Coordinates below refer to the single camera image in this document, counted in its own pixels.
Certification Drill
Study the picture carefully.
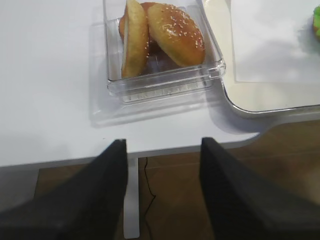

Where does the sesame bun top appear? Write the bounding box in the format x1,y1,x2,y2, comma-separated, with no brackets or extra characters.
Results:
147,3,206,67

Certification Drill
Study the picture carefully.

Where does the plain brown bun rear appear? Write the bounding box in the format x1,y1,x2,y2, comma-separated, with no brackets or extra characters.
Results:
118,2,162,56

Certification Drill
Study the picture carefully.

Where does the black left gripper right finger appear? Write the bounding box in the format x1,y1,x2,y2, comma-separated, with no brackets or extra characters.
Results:
199,137,320,240

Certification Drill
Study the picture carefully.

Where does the white paper sheet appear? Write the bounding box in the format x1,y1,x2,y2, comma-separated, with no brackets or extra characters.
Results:
230,0,320,84

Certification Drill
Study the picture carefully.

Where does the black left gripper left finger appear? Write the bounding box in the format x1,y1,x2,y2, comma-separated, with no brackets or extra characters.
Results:
0,139,127,240

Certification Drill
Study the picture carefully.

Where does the black floor cable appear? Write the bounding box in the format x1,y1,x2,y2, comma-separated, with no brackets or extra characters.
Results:
143,156,157,240

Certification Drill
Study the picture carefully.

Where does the round green lettuce leaf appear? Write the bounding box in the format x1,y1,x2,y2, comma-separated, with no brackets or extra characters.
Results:
312,6,320,37

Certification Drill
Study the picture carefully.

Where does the white table leg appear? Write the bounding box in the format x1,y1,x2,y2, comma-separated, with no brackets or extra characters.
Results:
123,138,141,239

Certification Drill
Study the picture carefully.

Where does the clear bun box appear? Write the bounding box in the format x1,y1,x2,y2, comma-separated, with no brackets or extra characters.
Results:
89,0,226,128

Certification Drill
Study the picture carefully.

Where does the bun bottom on edge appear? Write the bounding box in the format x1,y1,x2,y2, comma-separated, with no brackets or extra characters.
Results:
121,0,149,78

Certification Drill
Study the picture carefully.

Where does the white metal tray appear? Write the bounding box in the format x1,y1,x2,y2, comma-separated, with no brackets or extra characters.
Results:
203,0,320,118

